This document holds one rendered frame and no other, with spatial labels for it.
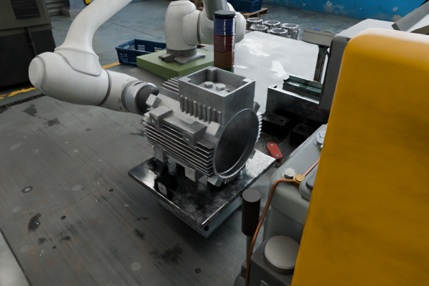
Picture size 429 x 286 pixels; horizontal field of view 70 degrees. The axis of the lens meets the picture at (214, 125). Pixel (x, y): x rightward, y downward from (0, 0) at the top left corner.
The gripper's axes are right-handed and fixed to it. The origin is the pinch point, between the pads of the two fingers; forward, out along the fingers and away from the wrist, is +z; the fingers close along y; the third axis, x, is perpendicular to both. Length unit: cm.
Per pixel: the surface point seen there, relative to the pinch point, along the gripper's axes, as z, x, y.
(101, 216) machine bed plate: -18.9, 22.6, -21.6
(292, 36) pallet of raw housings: -120, 43, 264
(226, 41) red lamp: -9.2, -11.4, 20.2
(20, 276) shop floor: -101, 92, -38
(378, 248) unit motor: 42, -13, -28
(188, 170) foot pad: 2.6, 7.7, -9.7
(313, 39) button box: -9, 0, 72
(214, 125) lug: 8.5, -2.7, -6.5
